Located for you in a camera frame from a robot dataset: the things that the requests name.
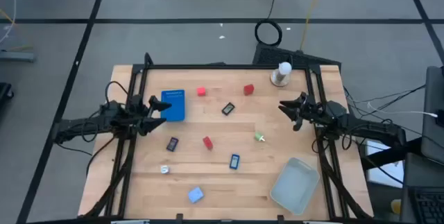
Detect grey desk foot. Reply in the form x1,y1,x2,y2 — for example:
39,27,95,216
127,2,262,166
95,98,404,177
0,50,35,62

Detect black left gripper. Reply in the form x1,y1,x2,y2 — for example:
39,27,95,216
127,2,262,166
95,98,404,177
126,94,173,137

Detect white bulb brass lamp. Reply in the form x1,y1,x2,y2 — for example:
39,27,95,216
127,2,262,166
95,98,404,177
270,61,293,88

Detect blue plastic basket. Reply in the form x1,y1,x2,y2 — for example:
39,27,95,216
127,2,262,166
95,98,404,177
160,89,186,123

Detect white plastic bin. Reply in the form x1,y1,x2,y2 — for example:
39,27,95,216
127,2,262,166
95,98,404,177
269,157,321,216

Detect dark monitor back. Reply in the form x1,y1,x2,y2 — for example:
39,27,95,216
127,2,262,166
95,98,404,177
421,64,444,166

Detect black coiled cable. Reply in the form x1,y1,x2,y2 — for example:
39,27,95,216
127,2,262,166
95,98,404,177
254,0,284,47

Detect purple digital thermometer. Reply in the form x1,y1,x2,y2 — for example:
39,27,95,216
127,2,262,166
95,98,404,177
166,137,180,153

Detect light blue box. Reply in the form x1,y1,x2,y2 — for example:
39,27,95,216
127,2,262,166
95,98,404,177
187,186,205,204

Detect white cable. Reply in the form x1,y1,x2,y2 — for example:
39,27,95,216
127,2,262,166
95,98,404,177
367,101,438,118
0,0,18,44

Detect blue digital thermometer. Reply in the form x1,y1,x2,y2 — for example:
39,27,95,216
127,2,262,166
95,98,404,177
229,153,241,171

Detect black perforated computer case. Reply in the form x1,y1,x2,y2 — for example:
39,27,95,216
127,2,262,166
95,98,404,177
252,42,343,68

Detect yellow hanging cable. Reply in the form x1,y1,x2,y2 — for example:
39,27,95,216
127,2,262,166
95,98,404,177
298,0,327,52

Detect black digital thermometer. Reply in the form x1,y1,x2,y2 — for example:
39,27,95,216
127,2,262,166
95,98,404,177
221,102,236,117

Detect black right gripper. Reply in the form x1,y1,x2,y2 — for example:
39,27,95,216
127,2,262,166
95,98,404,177
277,92,331,132

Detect dark grey desk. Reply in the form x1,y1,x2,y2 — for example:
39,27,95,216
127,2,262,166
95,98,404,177
359,137,444,224

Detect black aluminium table frame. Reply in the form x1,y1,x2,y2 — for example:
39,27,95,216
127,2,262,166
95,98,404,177
78,52,374,222

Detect black keyboard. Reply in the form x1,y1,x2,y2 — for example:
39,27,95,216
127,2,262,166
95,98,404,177
411,187,444,224

